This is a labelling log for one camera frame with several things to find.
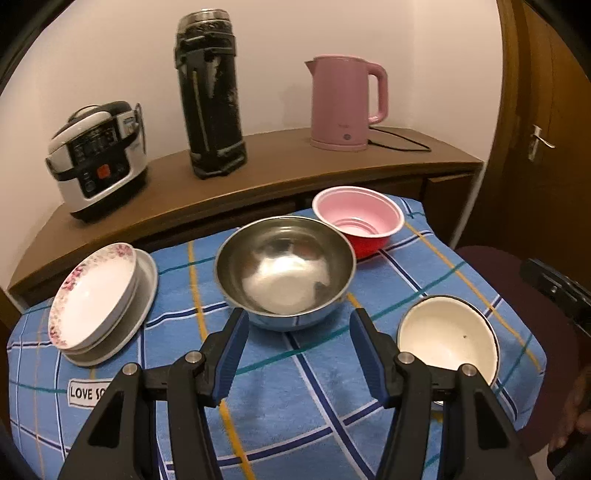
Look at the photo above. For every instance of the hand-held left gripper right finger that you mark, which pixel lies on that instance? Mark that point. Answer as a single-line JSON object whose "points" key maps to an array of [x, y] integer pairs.
{"points": [[371, 360]]}

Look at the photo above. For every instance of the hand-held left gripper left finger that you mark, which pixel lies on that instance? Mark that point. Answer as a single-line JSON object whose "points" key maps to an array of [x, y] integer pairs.
{"points": [[228, 355]]}

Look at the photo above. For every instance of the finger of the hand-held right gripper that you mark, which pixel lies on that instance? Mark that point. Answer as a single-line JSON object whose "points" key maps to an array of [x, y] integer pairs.
{"points": [[554, 288]]}

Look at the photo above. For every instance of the white enamel bowl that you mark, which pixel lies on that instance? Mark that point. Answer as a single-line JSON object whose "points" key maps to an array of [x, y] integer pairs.
{"points": [[443, 337]]}

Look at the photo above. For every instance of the stainless steel bowl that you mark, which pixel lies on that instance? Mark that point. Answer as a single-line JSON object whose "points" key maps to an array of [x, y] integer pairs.
{"points": [[286, 277]]}

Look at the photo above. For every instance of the plain grey plate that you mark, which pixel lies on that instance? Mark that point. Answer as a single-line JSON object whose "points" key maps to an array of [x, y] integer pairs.
{"points": [[138, 314]]}

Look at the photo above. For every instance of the red plastic bowl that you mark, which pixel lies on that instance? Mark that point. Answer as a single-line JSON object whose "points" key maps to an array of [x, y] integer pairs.
{"points": [[355, 217]]}

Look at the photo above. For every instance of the white plate with pink flowers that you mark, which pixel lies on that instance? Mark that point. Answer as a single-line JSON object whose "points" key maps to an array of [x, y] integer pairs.
{"points": [[92, 295]]}

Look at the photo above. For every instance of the white plate with red flowers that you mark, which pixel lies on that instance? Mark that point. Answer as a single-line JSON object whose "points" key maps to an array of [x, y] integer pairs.
{"points": [[78, 351]]}

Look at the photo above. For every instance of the person's right hand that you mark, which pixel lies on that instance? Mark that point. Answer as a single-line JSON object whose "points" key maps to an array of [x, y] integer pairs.
{"points": [[575, 415]]}

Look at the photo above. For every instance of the dark maroon chair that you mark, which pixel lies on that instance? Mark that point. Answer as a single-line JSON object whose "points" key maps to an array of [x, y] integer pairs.
{"points": [[498, 267]]}

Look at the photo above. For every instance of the blue plaid tablecloth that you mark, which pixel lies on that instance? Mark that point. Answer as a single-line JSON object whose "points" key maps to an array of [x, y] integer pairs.
{"points": [[300, 406]]}

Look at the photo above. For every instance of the brown wooden cabinet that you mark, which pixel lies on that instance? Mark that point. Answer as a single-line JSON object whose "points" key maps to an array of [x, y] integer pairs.
{"points": [[277, 170]]}

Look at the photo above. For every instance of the brown wooden door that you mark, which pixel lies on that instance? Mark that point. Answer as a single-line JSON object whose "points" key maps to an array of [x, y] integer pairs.
{"points": [[531, 69]]}

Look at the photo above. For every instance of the white and black rice cooker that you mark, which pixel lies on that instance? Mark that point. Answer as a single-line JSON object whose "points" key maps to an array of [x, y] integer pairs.
{"points": [[92, 161]]}

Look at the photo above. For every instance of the pink electric kettle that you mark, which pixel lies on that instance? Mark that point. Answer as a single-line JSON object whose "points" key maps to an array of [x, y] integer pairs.
{"points": [[339, 101]]}

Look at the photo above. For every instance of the tall black thermos flask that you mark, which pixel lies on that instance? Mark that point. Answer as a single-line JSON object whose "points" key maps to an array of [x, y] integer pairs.
{"points": [[212, 92]]}

